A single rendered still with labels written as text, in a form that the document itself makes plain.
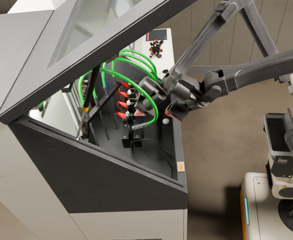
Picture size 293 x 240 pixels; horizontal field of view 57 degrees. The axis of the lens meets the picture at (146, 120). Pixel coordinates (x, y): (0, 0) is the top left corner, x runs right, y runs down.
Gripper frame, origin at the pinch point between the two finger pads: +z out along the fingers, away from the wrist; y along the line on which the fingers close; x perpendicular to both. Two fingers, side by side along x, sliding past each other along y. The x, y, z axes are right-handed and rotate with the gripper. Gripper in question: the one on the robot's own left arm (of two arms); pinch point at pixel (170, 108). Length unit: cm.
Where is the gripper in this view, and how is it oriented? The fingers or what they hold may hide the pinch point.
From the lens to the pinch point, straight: 102.2
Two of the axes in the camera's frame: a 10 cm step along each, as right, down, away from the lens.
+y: -5.3, 7.7, -3.5
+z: -4.1, 1.2, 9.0
